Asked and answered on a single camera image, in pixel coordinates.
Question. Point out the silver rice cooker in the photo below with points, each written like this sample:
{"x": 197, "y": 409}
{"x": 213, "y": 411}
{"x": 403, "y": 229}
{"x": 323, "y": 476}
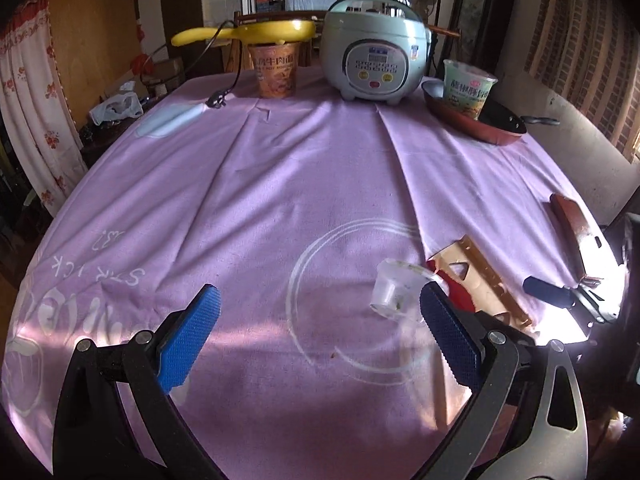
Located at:
{"x": 374, "y": 50}

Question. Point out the green noodle cup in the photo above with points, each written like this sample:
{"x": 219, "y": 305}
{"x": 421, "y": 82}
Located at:
{"x": 466, "y": 87}

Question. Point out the white plastic bag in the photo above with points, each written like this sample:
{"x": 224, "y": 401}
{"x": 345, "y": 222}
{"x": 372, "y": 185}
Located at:
{"x": 118, "y": 107}

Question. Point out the orange noodle cup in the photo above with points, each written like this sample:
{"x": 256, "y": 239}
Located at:
{"x": 275, "y": 66}

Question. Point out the purple tablecloth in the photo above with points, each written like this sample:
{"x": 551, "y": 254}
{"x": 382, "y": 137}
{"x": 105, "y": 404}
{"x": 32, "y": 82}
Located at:
{"x": 287, "y": 207}

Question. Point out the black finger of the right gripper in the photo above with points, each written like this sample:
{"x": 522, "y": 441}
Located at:
{"x": 560, "y": 297}

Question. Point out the red snack bag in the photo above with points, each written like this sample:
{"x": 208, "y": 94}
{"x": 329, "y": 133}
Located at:
{"x": 458, "y": 295}

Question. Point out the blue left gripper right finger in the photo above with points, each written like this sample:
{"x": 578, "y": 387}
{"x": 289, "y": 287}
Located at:
{"x": 461, "y": 352}

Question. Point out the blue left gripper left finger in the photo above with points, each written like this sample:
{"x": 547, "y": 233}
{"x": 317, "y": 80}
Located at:
{"x": 180, "y": 348}

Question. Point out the white red floral curtain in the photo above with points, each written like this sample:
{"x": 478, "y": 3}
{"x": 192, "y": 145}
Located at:
{"x": 34, "y": 109}

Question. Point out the clear plastic container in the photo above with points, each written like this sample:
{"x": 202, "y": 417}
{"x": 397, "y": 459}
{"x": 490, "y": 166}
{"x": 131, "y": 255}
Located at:
{"x": 397, "y": 288}

